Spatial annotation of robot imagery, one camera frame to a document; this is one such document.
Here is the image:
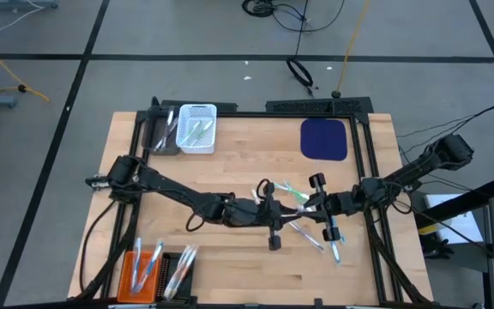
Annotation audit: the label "orange perforated plastic basket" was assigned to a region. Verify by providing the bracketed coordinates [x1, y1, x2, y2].
[117, 251, 161, 304]

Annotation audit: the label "yellow hanging cable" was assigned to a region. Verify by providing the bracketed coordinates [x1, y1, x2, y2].
[331, 0, 371, 99]

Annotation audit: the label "black hanging cable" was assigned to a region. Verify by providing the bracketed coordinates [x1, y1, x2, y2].
[285, 0, 316, 98]

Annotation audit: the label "white perforated plastic basket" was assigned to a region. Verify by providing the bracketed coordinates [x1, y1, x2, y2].
[175, 103, 219, 155]

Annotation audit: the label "grey perforated plastic basket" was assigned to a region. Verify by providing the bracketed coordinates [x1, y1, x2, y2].
[142, 113, 183, 156]

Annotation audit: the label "black base cable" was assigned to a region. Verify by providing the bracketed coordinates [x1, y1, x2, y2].
[78, 201, 117, 300]

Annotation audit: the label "thin black floor cables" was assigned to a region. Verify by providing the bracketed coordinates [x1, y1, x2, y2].
[395, 104, 494, 156]

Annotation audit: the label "clear plastic bags pile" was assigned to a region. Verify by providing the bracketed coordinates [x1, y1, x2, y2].
[288, 219, 326, 253]

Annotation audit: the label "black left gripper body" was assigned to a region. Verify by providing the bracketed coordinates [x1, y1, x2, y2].
[225, 182, 282, 252]

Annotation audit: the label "black perforated panel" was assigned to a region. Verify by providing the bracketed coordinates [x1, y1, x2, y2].
[265, 96, 376, 117]

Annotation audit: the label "yellow floor cable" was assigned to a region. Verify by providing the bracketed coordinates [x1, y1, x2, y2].
[0, 33, 51, 104]

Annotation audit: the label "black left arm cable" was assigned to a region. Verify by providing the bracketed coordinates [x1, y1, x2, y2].
[185, 179, 276, 233]

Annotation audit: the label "black beam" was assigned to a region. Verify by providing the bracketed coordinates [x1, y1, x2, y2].
[413, 176, 494, 229]

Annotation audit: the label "black perforated plastic basket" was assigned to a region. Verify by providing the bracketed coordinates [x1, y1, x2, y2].
[156, 251, 197, 304]

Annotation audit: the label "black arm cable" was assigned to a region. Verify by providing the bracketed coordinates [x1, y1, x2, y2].
[185, 179, 276, 233]
[373, 178, 407, 215]

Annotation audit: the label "black coiled floor cable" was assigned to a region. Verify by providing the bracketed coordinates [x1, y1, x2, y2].
[241, 0, 346, 34]

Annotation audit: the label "dark blue square mat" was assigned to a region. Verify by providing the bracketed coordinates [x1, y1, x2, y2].
[299, 118, 349, 162]

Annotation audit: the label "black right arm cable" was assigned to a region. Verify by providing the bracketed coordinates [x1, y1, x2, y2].
[373, 178, 407, 215]

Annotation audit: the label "purple white toothbrush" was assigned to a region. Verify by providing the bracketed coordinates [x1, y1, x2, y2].
[160, 109, 176, 149]
[153, 122, 179, 151]

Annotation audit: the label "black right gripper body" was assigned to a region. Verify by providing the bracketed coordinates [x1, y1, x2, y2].
[310, 173, 355, 242]

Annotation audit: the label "white paper box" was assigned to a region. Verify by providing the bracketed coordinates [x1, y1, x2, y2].
[423, 192, 485, 245]

